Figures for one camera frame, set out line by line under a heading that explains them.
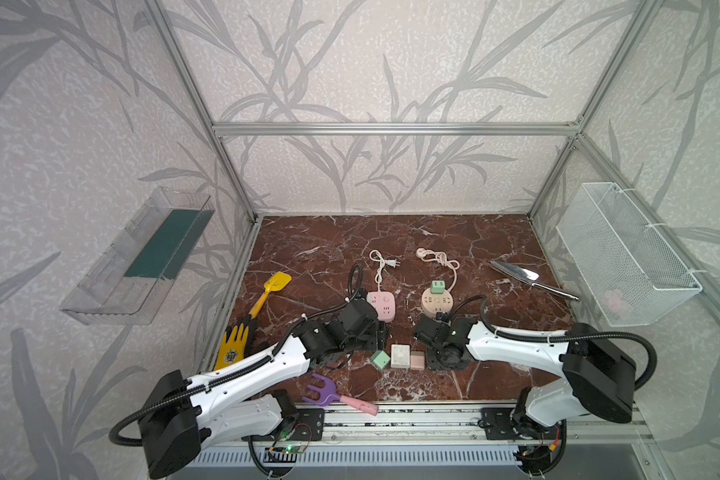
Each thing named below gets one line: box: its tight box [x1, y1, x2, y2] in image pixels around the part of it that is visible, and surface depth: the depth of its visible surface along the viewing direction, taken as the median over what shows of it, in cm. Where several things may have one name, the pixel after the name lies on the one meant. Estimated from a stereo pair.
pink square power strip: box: [367, 291, 396, 323], surface depth 96 cm
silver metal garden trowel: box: [490, 260, 579, 301], surface depth 104 cm
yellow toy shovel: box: [249, 271, 292, 319], surface depth 100 cm
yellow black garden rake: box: [214, 302, 265, 371], surface depth 88 cm
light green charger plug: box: [372, 350, 391, 369], surface depth 84 cm
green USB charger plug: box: [430, 280, 445, 294], surface depth 94 cm
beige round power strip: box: [421, 288, 454, 319], surface depth 95 cm
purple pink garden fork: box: [302, 373, 379, 416], surface depth 78 cm
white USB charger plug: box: [390, 344, 411, 368], surface depth 84 cm
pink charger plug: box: [410, 351, 425, 370], surface depth 84 cm
